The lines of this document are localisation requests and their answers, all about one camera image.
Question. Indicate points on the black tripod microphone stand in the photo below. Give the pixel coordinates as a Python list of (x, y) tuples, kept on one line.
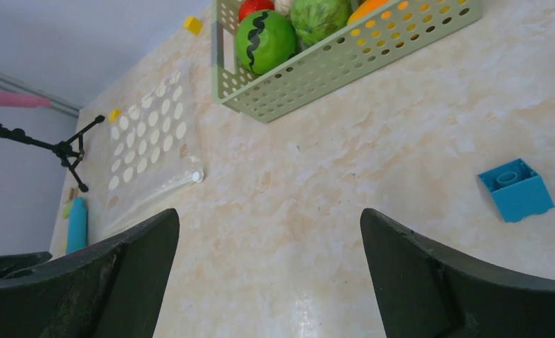
[(71, 151)]

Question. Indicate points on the small wooden block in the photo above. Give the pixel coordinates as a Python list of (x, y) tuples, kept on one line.
[(72, 193)]

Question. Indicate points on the blue cylinder toy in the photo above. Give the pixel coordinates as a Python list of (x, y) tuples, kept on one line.
[(77, 226)]

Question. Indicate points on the red wax apple toy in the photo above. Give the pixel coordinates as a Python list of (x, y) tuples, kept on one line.
[(248, 7)]

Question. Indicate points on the yellow cube far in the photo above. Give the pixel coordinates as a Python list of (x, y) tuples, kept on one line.
[(193, 25)]

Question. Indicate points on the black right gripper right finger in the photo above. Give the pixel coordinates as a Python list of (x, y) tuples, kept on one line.
[(427, 289)]

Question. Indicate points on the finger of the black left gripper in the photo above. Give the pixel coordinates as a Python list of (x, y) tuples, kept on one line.
[(11, 263)]

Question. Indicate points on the green block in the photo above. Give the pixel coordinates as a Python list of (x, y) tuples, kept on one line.
[(67, 210)]

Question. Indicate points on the orange mango toy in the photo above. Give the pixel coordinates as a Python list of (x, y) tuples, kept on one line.
[(365, 8)]

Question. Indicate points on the green perforated plastic basket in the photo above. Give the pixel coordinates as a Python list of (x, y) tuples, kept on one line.
[(383, 36)]

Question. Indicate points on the green wrinkled custard apple toy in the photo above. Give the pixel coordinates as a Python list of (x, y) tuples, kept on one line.
[(315, 20)]

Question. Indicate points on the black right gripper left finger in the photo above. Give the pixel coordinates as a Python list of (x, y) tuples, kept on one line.
[(113, 288)]

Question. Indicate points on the white garlic toy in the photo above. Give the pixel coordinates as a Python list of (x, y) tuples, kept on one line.
[(283, 6)]

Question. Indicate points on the clear dotted zip top bag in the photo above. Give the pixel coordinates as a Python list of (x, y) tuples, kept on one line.
[(155, 150)]

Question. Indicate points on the green striped watermelon toy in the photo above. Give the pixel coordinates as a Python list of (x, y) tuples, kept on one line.
[(265, 39)]

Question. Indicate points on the blue building block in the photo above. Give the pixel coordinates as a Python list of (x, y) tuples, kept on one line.
[(517, 190)]

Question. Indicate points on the yellow cube near tripod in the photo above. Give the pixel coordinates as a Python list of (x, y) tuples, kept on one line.
[(114, 114)]

